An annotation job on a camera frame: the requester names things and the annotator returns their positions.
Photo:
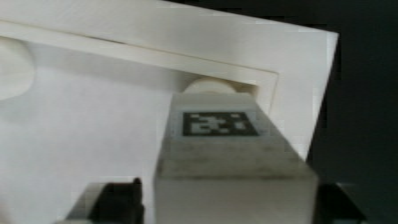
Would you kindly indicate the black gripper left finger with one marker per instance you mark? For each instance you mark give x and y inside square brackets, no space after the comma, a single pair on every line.
[109,204]

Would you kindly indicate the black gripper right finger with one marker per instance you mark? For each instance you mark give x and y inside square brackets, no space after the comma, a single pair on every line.
[337,208]

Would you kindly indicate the white leg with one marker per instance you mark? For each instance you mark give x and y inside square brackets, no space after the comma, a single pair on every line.
[232,179]

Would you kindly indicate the white square tabletop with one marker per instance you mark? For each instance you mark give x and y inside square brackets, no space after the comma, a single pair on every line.
[83,120]

